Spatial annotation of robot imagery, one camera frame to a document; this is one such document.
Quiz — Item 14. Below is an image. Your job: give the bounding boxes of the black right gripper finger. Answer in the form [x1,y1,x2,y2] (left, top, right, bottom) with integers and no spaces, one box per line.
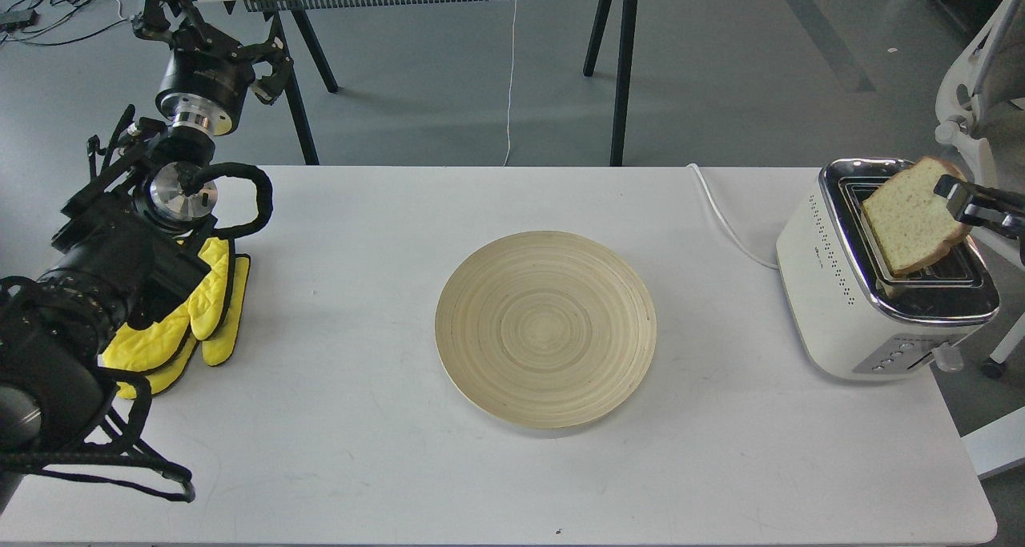
[946,196,1024,239]
[934,175,1024,211]

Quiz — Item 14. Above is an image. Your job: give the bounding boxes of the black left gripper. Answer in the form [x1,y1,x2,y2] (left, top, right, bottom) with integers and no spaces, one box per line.
[131,0,294,137]

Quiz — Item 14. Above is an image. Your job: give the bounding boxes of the slice of bread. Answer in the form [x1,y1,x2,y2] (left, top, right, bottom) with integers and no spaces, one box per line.
[862,157,971,276]

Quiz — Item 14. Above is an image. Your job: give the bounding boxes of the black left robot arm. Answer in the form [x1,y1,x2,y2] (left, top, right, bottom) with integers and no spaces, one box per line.
[1,0,293,503]

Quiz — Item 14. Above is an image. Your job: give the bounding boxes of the cream white toaster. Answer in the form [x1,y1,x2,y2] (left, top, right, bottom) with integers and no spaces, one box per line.
[776,158,1000,380]

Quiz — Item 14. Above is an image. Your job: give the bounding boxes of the yellow oven mitt bottom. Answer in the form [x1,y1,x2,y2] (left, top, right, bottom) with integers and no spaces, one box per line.
[138,254,251,395]

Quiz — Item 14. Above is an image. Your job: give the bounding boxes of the yellow oven mitt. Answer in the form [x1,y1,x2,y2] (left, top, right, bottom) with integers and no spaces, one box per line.
[138,254,251,395]
[100,237,235,373]

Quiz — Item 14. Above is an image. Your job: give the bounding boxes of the yellow oven mitt top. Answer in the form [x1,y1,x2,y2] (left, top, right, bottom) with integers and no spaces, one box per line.
[100,237,235,373]

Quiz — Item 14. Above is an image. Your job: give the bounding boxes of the round wooden plate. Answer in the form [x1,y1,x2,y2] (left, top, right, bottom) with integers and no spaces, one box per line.
[433,232,657,430]

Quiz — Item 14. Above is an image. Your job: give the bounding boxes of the black cables on floor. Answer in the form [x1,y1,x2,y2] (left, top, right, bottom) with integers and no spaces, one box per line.
[0,0,149,47]

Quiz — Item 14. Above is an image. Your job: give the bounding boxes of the white toaster power cord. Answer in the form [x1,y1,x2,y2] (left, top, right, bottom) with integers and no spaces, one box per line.
[687,163,780,271]

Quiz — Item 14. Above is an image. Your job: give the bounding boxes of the white hanging cable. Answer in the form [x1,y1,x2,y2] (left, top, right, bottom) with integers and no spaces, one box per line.
[502,0,518,167]

